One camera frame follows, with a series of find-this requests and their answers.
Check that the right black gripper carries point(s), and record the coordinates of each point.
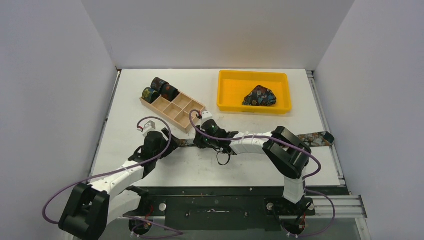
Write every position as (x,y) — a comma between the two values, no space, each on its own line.
(201,139)

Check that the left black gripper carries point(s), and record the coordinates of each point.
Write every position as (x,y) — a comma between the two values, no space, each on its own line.
(173,146)

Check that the orange grey floral tie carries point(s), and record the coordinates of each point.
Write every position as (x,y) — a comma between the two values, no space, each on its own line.
(315,139)

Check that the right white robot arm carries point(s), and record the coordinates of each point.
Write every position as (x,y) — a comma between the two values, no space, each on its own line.
(285,150)

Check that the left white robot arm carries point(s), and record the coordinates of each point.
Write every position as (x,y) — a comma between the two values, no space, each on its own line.
(91,207)

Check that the wooden compartment tray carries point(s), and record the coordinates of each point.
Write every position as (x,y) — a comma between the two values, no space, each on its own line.
(175,112)

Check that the yellow plastic bin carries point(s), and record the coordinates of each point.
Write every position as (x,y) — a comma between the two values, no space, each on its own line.
(234,85)

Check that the yellow floral rolled tie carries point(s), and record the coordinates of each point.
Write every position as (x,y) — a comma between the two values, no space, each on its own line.
(150,95)

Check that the red patterned rolled tie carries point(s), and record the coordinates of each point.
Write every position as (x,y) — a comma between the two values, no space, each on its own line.
(169,92)

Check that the dark floral folded tie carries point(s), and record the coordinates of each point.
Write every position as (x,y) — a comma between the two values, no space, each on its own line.
(260,96)

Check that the dark rolled tie rear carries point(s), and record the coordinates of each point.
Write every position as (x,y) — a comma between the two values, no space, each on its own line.
(157,84)

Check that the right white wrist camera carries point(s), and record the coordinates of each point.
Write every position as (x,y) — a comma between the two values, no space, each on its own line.
(205,116)

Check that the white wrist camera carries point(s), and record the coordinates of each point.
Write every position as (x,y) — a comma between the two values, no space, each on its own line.
(150,126)
(205,116)

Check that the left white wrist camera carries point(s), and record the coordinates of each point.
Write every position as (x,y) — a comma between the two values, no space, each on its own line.
(150,126)

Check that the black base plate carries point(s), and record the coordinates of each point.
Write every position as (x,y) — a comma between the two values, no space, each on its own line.
(219,208)

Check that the aluminium frame rail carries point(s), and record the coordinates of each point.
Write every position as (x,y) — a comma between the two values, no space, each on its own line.
(327,220)

